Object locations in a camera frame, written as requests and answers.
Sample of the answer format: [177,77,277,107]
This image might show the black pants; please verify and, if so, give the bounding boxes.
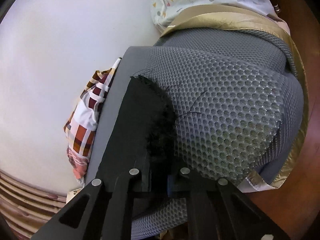
[84,75,188,199]

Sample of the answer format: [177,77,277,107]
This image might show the white floral pillow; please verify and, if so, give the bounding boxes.
[66,188,82,203]

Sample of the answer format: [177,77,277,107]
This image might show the beige patterned curtain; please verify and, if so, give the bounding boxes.
[1,172,66,239]

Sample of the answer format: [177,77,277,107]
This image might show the pink checkered pillow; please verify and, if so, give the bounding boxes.
[63,58,121,184]

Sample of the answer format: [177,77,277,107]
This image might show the grey mesh mattress pad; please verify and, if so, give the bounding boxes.
[85,27,304,240]

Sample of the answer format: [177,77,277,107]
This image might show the brown wooden bed frame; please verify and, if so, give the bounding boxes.
[247,0,319,239]

